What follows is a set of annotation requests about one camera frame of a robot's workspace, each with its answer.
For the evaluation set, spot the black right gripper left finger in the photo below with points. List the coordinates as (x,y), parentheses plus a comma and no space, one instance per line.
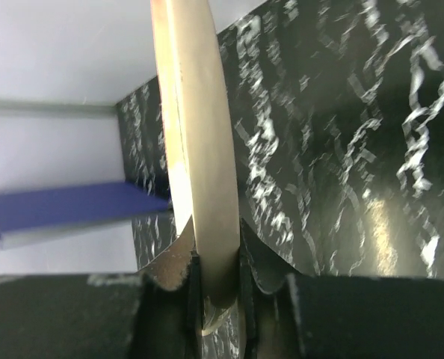
(153,313)

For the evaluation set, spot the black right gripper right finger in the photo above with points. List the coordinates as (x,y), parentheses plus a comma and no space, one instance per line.
(288,314)

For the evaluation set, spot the pink beige plate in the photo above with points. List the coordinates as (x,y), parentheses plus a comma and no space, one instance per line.
(199,146)

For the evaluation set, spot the purple ring binder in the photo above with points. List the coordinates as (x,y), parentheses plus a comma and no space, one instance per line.
(31,216)

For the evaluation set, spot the aluminium frame post left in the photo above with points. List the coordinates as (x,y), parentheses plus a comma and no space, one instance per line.
(19,108)

